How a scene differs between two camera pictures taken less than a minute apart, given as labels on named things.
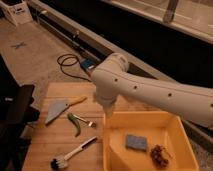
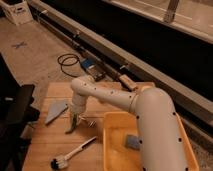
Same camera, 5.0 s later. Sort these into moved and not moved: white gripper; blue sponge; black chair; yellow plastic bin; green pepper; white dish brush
Moved: green pepper; white gripper
Not moved: white dish brush; black chair; yellow plastic bin; blue sponge
